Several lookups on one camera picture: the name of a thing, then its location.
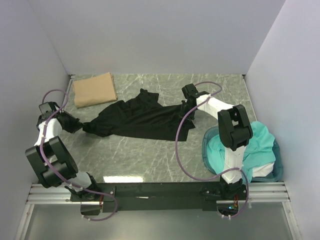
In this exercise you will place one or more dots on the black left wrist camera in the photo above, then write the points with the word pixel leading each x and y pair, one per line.
pixel 47 109

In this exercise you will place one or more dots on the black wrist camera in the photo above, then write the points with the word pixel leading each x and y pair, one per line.
pixel 190 91
pixel 47 109

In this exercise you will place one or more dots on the blue plastic laundry basket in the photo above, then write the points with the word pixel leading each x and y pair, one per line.
pixel 278 168

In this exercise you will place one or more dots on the black t-shirt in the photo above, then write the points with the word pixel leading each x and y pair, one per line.
pixel 140 117

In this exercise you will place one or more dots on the folded tan t-shirt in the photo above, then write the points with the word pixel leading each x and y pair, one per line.
pixel 95 90

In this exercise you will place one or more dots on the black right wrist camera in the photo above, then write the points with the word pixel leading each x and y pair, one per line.
pixel 190 91

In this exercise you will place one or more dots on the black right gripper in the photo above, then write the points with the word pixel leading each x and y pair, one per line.
pixel 182 114

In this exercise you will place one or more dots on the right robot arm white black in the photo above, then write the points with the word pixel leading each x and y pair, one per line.
pixel 235 131

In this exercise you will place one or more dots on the aluminium rail frame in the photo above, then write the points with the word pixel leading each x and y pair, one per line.
pixel 272 192

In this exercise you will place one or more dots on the white t-shirt in basket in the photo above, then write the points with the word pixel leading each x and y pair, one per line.
pixel 262 171

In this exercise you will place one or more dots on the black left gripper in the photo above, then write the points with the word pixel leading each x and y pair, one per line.
pixel 76 125

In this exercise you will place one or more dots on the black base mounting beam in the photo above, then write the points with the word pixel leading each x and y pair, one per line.
pixel 152 196

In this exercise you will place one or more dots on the teal t-shirt in basket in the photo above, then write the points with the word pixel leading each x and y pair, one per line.
pixel 258 152

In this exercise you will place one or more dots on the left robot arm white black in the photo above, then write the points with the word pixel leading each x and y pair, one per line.
pixel 51 161

